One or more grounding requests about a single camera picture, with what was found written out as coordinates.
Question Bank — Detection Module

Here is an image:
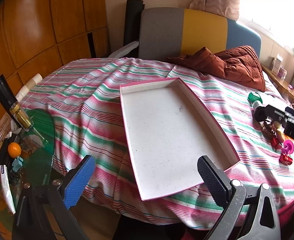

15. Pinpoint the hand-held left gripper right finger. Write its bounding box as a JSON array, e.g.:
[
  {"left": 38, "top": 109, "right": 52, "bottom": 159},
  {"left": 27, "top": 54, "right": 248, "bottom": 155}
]
[{"left": 197, "top": 156, "right": 281, "bottom": 240}]

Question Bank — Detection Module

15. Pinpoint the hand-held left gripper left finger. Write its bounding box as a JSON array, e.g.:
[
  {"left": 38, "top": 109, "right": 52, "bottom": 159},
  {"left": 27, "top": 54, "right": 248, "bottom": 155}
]
[{"left": 12, "top": 155, "right": 96, "bottom": 240}]

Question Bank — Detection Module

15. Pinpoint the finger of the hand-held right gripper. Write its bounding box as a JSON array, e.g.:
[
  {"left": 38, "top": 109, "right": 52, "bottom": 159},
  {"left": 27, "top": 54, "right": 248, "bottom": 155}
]
[{"left": 253, "top": 104, "right": 287, "bottom": 128}]

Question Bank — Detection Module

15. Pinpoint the green plastic spool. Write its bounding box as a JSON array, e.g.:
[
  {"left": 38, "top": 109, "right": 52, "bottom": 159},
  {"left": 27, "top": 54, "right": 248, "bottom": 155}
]
[{"left": 248, "top": 92, "right": 263, "bottom": 103}]

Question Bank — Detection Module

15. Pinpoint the brown hair claw clip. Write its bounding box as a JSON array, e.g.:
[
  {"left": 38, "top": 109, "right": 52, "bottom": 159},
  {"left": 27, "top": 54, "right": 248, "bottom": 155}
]
[{"left": 261, "top": 121, "right": 275, "bottom": 137}]

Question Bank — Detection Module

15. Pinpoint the magenta plastic toy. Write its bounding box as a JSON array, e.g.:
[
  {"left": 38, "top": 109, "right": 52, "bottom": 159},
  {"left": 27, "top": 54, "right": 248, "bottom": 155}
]
[{"left": 281, "top": 140, "right": 294, "bottom": 154}]

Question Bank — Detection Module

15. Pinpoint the pink and white box tray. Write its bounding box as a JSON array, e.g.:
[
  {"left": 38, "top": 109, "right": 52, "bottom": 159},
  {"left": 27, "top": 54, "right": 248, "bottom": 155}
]
[{"left": 119, "top": 77, "right": 240, "bottom": 201}]

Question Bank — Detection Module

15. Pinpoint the wooden nightstand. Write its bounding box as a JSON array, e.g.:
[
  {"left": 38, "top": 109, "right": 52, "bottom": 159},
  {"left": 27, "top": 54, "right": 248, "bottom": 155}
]
[{"left": 262, "top": 65, "right": 294, "bottom": 105}]

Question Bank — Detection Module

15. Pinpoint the small red plastic toy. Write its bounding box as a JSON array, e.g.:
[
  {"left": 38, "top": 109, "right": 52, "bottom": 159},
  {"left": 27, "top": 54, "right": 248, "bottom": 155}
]
[{"left": 279, "top": 154, "right": 293, "bottom": 165}]

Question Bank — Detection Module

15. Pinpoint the white box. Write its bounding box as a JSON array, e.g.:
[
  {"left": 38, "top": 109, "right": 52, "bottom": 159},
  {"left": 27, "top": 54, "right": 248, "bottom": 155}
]
[{"left": 271, "top": 56, "right": 283, "bottom": 75}]

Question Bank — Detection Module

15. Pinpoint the rust brown down jacket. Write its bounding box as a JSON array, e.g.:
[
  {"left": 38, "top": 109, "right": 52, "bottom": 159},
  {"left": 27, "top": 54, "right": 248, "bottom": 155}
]
[{"left": 167, "top": 45, "right": 266, "bottom": 92}]

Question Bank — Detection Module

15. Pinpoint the green glass table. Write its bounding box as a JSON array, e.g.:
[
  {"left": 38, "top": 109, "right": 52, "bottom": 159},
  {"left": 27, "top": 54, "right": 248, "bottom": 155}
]
[{"left": 0, "top": 109, "right": 55, "bottom": 233}]

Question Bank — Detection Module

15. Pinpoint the small blue plastic block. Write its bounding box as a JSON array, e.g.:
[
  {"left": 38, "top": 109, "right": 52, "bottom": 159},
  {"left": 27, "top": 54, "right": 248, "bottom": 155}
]
[{"left": 12, "top": 156, "right": 25, "bottom": 173}]

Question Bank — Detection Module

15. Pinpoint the striped bed blanket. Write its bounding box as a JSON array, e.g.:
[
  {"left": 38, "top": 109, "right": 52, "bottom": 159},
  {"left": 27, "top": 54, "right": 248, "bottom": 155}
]
[{"left": 19, "top": 57, "right": 294, "bottom": 230}]

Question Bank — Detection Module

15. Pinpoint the orange tangerine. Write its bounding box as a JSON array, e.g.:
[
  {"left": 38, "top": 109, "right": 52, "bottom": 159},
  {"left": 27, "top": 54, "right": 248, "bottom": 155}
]
[{"left": 7, "top": 142, "right": 22, "bottom": 157}]

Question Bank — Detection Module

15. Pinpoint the white tube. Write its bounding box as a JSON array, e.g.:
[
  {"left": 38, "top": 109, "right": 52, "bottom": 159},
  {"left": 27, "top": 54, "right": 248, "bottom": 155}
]
[{"left": 0, "top": 164, "right": 16, "bottom": 214}]

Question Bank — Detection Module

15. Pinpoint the white tissue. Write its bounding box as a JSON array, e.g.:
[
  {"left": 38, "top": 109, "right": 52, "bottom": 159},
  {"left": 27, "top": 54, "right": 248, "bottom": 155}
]
[{"left": 6, "top": 122, "right": 22, "bottom": 139}]

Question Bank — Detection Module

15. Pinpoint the glass jar with gold lid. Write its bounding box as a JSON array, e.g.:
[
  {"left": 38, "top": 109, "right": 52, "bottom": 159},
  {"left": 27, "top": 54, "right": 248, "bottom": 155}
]
[{"left": 9, "top": 101, "right": 34, "bottom": 132}]

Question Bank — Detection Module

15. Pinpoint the person's red clothing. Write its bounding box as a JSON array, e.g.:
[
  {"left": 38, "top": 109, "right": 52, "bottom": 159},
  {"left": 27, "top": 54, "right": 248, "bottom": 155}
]
[{"left": 278, "top": 196, "right": 294, "bottom": 240}]

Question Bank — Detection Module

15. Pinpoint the bright window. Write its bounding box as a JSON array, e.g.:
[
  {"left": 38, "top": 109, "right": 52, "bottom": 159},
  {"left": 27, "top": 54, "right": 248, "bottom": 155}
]
[{"left": 237, "top": 0, "right": 294, "bottom": 58}]

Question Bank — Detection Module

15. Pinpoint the stack of paper cups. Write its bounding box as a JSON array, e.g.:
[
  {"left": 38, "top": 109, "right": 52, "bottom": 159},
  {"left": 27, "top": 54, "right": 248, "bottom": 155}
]
[{"left": 15, "top": 73, "right": 43, "bottom": 100}]

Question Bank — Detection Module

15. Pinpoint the black thermos bottle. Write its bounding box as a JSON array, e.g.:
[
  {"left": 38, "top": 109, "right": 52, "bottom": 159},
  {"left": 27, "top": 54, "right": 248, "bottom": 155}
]
[{"left": 0, "top": 74, "right": 19, "bottom": 120}]

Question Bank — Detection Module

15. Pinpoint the grey yellow blue headboard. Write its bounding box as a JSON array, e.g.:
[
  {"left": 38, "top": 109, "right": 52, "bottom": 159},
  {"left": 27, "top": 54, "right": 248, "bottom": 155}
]
[{"left": 138, "top": 7, "right": 262, "bottom": 67}]

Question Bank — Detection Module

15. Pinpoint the white foam block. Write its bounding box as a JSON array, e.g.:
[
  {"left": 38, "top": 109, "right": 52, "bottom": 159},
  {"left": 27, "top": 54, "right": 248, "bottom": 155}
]
[{"left": 109, "top": 41, "right": 139, "bottom": 58}]

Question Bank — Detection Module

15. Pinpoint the black rolled mat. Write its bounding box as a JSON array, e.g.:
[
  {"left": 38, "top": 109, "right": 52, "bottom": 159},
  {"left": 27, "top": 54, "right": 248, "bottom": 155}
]
[{"left": 123, "top": 0, "right": 145, "bottom": 52}]

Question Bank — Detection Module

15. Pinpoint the wooden wardrobe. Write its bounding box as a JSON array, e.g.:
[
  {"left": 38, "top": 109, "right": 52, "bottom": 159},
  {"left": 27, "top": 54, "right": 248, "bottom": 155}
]
[{"left": 0, "top": 0, "right": 110, "bottom": 140}]

